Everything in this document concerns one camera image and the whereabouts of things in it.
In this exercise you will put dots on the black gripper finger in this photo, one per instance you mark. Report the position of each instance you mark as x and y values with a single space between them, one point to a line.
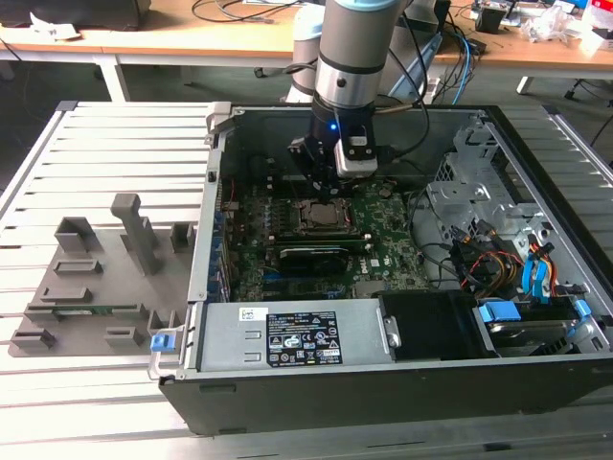
313 165

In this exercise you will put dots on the silver CPU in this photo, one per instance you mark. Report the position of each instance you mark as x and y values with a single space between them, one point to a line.
326 214

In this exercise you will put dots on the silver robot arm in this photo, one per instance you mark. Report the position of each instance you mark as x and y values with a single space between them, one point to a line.
354 48

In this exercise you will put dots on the CPU socket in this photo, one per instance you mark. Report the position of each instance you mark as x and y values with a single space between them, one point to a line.
327 230

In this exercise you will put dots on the silver coin battery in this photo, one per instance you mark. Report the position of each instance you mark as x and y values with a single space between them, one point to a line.
384 191

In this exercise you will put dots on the black caster wheel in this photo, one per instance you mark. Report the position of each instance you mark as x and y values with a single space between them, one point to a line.
259 72

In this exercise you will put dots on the black graphics card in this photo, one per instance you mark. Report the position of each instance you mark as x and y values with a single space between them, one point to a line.
311 262

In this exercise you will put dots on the white power strip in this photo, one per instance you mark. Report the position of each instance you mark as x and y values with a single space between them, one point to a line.
431 88

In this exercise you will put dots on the green motherboard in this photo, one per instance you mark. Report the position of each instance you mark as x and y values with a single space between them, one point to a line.
397 239

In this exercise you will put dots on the blue expansion slot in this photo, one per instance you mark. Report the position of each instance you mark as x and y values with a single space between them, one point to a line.
270 278

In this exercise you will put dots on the wooden desk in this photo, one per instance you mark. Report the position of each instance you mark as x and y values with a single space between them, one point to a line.
215 48

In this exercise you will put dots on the silver drive cage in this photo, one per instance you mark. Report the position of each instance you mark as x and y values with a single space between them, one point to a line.
460 196

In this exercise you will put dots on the black power adapter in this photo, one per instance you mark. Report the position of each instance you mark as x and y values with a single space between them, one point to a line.
476 45

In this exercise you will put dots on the black desk organizer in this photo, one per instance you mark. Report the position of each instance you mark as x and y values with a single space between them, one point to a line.
491 19

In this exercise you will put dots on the grey power supply unit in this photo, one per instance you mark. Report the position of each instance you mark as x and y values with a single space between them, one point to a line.
225 345

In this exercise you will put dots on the black open PC case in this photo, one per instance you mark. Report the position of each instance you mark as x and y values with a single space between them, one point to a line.
335 397

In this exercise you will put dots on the blue plastic latch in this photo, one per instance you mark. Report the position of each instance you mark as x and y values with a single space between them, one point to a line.
160 342

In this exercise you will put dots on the clear plastic bag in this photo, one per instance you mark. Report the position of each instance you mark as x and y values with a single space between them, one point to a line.
546 24

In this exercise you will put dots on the grey parts rack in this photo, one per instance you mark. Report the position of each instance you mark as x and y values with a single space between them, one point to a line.
110 287

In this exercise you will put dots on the hard disk with blue carrier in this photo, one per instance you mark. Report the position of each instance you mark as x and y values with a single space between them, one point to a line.
527 335

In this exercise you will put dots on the green RAM stick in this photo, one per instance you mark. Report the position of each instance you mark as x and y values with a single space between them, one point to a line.
81 312

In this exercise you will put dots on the white cardboard box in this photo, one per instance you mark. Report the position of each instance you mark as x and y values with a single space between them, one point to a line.
594 29

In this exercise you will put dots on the crumpled white paper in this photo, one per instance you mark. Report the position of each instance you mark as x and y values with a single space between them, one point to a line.
52 29

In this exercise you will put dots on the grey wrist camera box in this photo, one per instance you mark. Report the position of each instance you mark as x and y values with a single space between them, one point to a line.
356 165

